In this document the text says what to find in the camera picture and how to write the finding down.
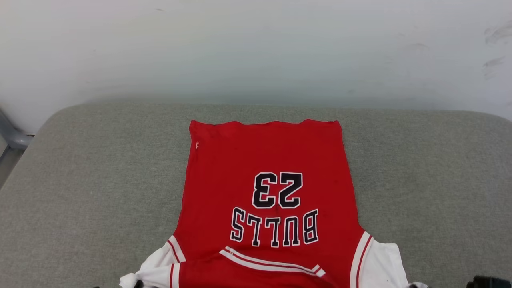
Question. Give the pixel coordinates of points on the red Bulls basketball jersey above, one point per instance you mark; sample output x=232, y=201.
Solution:
x=264, y=156

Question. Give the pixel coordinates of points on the grey fabric sofa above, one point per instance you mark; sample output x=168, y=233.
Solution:
x=80, y=180

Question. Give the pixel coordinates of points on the grey metal pipe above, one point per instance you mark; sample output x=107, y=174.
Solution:
x=12, y=138

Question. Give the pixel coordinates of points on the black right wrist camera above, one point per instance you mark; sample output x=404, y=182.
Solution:
x=490, y=282

